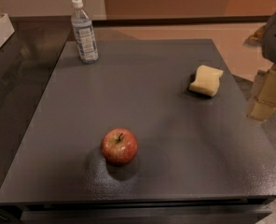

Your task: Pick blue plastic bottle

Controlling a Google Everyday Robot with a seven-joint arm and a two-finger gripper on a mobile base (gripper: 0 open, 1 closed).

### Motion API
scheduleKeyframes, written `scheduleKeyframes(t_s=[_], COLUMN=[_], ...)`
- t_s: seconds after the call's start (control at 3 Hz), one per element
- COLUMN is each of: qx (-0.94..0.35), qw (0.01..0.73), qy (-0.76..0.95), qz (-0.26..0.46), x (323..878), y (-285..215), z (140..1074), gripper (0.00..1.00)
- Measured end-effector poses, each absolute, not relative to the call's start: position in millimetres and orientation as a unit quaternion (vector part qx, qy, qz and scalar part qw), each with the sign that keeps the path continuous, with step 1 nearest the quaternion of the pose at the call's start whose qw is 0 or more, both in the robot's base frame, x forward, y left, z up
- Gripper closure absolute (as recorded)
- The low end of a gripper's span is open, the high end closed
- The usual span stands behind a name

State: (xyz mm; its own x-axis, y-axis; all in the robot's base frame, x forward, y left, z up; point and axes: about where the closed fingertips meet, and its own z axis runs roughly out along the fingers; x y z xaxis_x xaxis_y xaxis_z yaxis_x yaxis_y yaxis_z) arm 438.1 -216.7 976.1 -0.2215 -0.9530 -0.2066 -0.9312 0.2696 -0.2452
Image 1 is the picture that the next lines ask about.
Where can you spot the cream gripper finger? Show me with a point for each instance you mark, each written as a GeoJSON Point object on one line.
{"type": "Point", "coordinates": [262, 104]}

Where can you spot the clear blue-label plastic bottle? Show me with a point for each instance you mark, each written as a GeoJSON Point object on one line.
{"type": "Point", "coordinates": [84, 33]}

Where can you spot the yellow sponge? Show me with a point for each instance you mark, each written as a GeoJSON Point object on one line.
{"type": "Point", "coordinates": [207, 80]}

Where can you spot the dark grey cabinet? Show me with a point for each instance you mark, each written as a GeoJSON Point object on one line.
{"type": "Point", "coordinates": [191, 149]}

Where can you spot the red apple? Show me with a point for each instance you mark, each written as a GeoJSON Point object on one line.
{"type": "Point", "coordinates": [119, 146]}

